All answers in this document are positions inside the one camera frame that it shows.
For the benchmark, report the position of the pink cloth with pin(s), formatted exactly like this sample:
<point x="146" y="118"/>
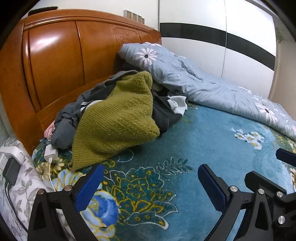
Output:
<point x="49" y="132"/>

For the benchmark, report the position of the white charger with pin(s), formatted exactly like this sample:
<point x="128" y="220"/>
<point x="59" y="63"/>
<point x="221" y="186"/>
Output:
<point x="51" y="153"/>

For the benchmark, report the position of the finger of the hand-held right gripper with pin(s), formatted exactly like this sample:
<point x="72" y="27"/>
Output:
<point x="286" y="157"/>
<point x="266" y="180"/>

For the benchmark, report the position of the olive green knit sweater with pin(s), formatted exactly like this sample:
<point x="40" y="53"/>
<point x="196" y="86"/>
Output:
<point x="120" y="120"/>

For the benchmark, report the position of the light blue floral quilt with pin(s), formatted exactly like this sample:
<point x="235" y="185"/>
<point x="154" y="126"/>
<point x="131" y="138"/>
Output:
<point x="208" y="88"/>

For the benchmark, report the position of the black power adapter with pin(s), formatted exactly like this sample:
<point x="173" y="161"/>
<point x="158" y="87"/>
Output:
<point x="10" y="171"/>

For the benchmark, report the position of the white power strip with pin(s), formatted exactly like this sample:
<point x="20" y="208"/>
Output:
<point x="13" y="151"/>

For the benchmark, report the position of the white wardrobe with black stripe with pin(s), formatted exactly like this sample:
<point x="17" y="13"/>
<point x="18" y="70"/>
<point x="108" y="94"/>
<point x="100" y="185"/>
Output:
<point x="192" y="14"/>

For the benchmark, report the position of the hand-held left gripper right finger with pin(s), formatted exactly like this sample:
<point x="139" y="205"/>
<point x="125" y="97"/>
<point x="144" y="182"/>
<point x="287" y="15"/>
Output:
<point x="212" y="187"/>

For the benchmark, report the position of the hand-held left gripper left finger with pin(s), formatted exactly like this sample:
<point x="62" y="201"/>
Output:
<point x="90" y="185"/>

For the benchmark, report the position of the white cloth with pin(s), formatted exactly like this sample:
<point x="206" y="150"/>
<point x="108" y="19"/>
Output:
<point x="178" y="104"/>

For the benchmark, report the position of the wooden headboard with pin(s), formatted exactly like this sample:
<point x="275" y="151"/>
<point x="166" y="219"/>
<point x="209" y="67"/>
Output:
<point x="53" y="58"/>

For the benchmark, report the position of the floral wall sticker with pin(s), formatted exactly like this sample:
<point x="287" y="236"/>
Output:
<point x="279" y="34"/>

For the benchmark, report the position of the black and white striped garment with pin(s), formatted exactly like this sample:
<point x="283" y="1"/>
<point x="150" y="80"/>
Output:
<point x="86" y="104"/>

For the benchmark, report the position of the wall switch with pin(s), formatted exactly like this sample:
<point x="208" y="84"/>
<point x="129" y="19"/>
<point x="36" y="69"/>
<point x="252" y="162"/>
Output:
<point x="138" y="17"/>
<point x="143" y="20"/>
<point x="126" y="13"/>
<point x="133" y="15"/>

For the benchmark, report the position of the grey floral sheet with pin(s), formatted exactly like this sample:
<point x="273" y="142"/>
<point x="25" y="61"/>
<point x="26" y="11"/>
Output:
<point x="25" y="185"/>

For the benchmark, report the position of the dark grey garment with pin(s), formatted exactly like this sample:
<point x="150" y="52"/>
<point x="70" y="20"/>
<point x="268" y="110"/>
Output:
<point x="64" y="129"/>

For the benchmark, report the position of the teal floral blanket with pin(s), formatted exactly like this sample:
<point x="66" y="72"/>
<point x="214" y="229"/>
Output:
<point x="173" y="143"/>

